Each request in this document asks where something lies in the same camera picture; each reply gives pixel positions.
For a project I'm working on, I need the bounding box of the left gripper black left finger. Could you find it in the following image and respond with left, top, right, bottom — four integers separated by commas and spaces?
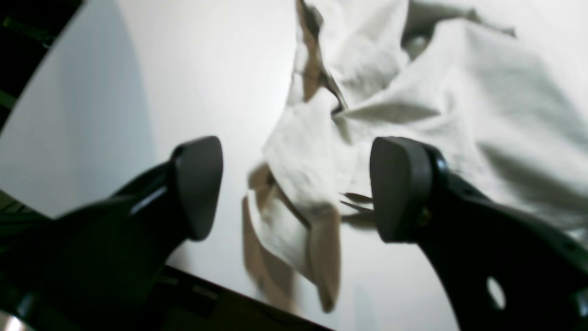
0, 136, 223, 331

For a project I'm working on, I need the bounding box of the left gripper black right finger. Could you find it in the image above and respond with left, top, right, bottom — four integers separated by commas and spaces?
369, 137, 588, 331

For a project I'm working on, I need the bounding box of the grey t-shirt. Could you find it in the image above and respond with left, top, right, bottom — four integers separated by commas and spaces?
248, 0, 587, 312

